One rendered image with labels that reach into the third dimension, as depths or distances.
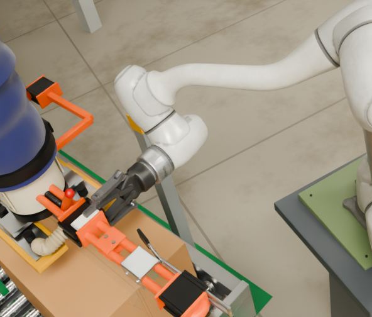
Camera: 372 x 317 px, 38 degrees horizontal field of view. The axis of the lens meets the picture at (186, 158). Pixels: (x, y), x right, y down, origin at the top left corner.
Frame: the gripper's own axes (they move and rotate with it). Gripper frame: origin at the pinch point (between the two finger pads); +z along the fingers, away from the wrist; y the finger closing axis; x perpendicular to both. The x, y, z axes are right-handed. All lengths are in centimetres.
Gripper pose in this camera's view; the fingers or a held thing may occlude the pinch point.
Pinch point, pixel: (87, 224)
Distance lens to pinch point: 136.1
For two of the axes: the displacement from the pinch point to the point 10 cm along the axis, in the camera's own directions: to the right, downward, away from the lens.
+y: 2.1, 6.9, 7.0
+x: -7.1, -3.9, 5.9
